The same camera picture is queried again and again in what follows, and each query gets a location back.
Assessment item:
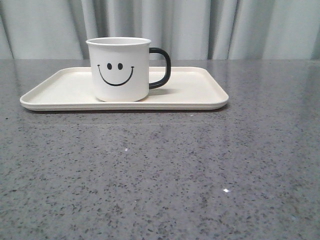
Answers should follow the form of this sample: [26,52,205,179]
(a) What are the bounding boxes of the cream rectangular plastic tray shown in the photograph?
[20,66,229,111]

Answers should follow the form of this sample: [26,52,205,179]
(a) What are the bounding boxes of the white smiley mug black handle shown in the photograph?
[86,37,171,102]

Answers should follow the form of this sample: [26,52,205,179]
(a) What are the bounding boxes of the pale grey-green curtain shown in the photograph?
[0,0,320,60]

